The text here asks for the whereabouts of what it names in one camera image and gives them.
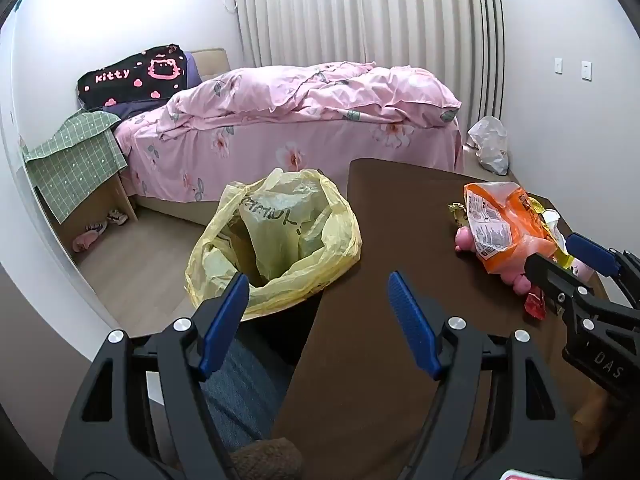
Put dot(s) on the black Hello Kitty pillow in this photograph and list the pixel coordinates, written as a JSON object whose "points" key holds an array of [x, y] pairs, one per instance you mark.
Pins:
{"points": [[125, 85]]}

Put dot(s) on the gold foil wrapper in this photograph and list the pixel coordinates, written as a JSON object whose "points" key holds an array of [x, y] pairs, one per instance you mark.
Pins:
{"points": [[457, 212]]}

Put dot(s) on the white pleated curtain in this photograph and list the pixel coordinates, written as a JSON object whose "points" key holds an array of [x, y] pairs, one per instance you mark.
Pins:
{"points": [[350, 10]]}

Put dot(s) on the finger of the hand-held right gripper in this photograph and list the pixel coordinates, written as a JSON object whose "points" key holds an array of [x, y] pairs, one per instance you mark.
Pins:
{"points": [[592, 255], [550, 275]]}

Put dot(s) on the orange snack packet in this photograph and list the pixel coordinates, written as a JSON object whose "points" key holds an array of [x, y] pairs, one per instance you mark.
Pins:
{"points": [[500, 225]]}

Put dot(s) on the white plastic bag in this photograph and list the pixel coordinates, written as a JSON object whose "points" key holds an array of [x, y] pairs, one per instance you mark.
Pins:
{"points": [[490, 145]]}

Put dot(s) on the pink floral bed sheet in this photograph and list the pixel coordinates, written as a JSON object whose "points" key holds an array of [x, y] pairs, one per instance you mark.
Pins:
{"points": [[300, 150]]}

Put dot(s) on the person's leg in jeans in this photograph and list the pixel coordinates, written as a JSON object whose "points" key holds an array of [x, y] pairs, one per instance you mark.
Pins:
{"points": [[240, 400]]}

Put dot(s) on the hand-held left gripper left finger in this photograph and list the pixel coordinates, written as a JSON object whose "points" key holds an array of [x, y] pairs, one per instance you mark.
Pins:
{"points": [[227, 320]]}

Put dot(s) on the brown fuzzy slipper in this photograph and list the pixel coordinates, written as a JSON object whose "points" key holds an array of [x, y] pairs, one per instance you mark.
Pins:
{"points": [[270, 460]]}

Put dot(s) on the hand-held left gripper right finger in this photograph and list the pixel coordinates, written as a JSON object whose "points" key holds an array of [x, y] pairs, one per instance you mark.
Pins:
{"points": [[412, 325]]}

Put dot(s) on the pink floral duvet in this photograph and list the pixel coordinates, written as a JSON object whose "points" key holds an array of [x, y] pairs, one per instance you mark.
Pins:
{"points": [[325, 90]]}

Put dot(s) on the green checked cloth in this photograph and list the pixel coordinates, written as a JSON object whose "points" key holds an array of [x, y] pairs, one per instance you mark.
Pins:
{"points": [[75, 170]]}

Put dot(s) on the white patterned shoe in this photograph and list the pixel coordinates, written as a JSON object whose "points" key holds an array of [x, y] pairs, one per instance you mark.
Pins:
{"points": [[117, 216]]}

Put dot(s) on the yellow pink snack packet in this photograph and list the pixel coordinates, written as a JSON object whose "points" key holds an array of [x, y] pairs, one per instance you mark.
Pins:
{"points": [[537, 207]]}

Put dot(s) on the white wall switch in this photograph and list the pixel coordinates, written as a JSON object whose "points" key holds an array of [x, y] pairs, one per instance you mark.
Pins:
{"points": [[558, 66], [586, 70]]}

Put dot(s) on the pink plastic toy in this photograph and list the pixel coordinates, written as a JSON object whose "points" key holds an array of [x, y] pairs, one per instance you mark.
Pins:
{"points": [[515, 282]]}

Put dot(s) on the red candy wrapper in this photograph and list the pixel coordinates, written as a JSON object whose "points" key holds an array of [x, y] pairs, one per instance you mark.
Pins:
{"points": [[534, 305]]}

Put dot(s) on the yellow plastic bag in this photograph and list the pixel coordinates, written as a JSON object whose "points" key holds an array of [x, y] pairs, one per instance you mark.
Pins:
{"points": [[280, 240]]}

